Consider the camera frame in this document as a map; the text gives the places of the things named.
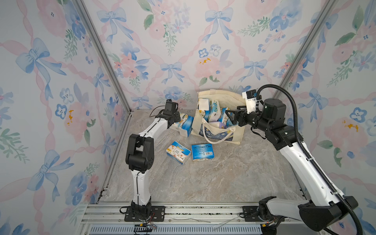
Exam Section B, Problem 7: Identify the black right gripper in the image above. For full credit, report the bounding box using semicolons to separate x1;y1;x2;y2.
226;104;272;134

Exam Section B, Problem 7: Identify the cream canvas tote bag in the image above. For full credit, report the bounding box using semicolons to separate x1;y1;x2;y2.
192;89;245;145

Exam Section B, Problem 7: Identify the teal tissue pack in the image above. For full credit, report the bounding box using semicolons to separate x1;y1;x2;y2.
208;99;221;122

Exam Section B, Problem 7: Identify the blue white tissue pack back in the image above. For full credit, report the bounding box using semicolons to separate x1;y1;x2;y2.
198;98;210;121

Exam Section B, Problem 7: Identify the blue cartoon tissue pack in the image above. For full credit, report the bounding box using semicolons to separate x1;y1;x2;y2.
166;142;192;165
218;107;233;126

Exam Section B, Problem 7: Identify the purple tissue pack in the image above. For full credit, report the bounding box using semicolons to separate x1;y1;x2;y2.
215;122;228;129

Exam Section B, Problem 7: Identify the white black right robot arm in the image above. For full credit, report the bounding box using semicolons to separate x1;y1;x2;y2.
225;99;363;235

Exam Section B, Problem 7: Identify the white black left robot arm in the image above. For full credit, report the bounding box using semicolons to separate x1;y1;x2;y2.
126;99;181;218

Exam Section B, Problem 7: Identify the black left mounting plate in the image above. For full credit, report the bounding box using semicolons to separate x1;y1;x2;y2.
124;204;165;222

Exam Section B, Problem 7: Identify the black mounting plate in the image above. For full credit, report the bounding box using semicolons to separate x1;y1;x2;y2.
239;206;261;222
124;204;165;222

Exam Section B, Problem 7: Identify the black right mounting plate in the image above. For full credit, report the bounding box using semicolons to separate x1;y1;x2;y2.
239;206;261;222

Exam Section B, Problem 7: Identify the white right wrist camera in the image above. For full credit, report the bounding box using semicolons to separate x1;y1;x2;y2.
242;89;260;114

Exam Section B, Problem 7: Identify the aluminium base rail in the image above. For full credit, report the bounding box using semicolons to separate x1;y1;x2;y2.
74;201;324;235

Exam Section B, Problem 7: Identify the left aluminium corner post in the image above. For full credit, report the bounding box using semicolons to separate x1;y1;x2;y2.
72;0;131;115

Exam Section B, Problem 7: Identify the aluminium corner post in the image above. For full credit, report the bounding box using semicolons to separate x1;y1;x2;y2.
72;0;131;115
269;1;335;89

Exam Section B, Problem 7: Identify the right aluminium corner post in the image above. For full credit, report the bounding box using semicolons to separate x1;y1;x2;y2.
269;1;335;89

